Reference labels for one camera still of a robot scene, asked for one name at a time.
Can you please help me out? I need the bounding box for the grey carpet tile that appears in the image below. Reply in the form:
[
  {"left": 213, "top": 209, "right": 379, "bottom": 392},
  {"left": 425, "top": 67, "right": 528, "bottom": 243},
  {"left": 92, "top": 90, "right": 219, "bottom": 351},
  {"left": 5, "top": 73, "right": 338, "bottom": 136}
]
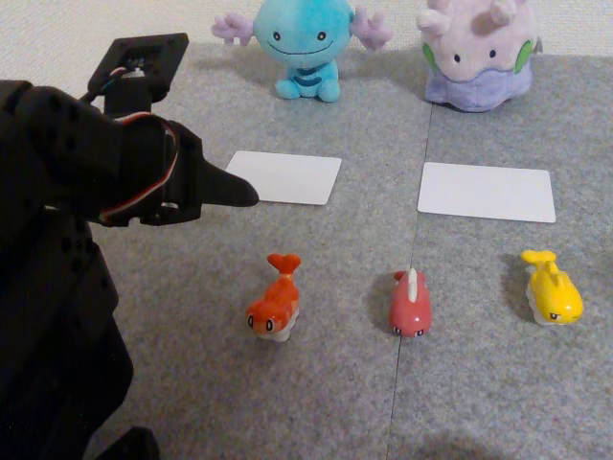
[
  {"left": 90, "top": 41, "right": 435, "bottom": 460},
  {"left": 390, "top": 50, "right": 613, "bottom": 460}
]

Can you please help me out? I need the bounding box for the yellow egg sushi toy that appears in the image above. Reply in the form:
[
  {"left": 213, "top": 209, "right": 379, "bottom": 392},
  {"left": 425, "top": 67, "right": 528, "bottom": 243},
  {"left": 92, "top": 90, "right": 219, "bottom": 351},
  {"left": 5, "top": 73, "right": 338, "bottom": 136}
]
[{"left": 519, "top": 248, "right": 585, "bottom": 327}]

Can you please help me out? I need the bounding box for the white rectangular card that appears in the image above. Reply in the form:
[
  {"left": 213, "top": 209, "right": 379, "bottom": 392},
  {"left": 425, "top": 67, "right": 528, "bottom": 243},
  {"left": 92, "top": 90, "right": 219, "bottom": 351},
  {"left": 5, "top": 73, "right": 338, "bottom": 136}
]
[
  {"left": 223, "top": 149, "right": 344, "bottom": 207},
  {"left": 416, "top": 161, "right": 557, "bottom": 225}
]

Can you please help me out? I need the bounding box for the purple Goomy plush toy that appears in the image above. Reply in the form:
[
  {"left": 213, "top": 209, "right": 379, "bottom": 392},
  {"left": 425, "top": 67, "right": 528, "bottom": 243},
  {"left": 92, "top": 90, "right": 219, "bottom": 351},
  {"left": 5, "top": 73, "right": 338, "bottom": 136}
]
[{"left": 415, "top": 0, "right": 545, "bottom": 114}]

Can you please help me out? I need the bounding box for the orange shrimp sushi toy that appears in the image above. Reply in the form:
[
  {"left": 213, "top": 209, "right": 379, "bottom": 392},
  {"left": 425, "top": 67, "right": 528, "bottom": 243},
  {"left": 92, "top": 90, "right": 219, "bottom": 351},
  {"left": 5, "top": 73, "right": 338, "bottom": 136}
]
[{"left": 244, "top": 252, "right": 303, "bottom": 342}]

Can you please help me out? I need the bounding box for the pink tuna sushi toy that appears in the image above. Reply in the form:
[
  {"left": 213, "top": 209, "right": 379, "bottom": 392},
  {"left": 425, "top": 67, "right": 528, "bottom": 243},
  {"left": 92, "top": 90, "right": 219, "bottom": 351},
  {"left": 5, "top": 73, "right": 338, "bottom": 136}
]
[{"left": 387, "top": 267, "right": 433, "bottom": 339}]

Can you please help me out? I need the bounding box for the blue Wooper plush toy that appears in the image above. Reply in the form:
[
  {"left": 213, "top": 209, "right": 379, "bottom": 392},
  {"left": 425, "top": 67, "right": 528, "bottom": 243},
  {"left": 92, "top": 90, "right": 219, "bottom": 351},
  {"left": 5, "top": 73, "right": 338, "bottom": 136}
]
[{"left": 211, "top": 0, "right": 393, "bottom": 104}]

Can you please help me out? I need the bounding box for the black camera box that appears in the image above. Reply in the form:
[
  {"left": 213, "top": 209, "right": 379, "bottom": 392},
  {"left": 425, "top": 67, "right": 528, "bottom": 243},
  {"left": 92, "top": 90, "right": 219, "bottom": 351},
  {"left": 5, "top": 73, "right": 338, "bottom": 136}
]
[{"left": 87, "top": 32, "right": 191, "bottom": 116}]

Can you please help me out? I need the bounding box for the black camera cable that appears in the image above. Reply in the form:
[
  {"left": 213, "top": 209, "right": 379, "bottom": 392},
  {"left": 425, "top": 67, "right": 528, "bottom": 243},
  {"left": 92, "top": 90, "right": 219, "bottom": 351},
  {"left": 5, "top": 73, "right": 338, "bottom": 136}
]
[{"left": 78, "top": 66, "right": 126, "bottom": 105}]

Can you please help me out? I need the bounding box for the red white black servo wire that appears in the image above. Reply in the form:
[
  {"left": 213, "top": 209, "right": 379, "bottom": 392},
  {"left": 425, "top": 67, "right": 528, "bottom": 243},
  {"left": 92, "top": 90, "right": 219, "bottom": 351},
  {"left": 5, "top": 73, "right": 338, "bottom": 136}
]
[{"left": 99, "top": 111, "right": 181, "bottom": 222}]

